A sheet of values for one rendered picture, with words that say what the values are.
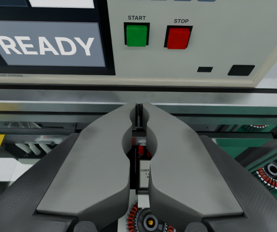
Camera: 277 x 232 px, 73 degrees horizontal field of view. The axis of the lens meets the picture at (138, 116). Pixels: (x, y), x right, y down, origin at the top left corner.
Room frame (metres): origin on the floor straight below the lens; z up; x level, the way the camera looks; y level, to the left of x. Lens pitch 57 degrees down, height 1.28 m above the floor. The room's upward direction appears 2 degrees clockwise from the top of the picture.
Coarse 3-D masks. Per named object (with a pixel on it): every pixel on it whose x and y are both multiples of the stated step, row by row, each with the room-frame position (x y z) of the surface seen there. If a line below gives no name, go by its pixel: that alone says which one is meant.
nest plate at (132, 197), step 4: (132, 192) 0.09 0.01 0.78; (132, 196) 0.08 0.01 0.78; (136, 196) 0.08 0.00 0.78; (132, 200) 0.07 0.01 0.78; (136, 200) 0.07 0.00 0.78; (128, 208) 0.06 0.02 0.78; (144, 212) 0.05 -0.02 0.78; (148, 212) 0.05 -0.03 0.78; (124, 216) 0.04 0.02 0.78; (120, 220) 0.03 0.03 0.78; (124, 220) 0.03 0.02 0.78; (160, 220) 0.03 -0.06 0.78; (120, 224) 0.02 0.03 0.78; (124, 224) 0.02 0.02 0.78; (140, 224) 0.02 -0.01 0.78; (160, 224) 0.03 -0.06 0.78; (120, 228) 0.01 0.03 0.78; (124, 228) 0.01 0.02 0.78; (140, 228) 0.02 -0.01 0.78
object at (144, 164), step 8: (136, 128) 0.21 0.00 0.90; (136, 152) 0.15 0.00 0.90; (144, 152) 0.16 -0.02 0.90; (136, 160) 0.14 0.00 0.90; (144, 160) 0.13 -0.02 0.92; (136, 168) 0.12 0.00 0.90; (144, 168) 0.11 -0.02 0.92; (136, 176) 0.10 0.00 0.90; (144, 176) 0.10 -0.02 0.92; (136, 184) 0.09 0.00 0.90; (144, 184) 0.08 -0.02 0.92; (136, 192) 0.07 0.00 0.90; (144, 192) 0.07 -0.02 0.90; (144, 200) 0.06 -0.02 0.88
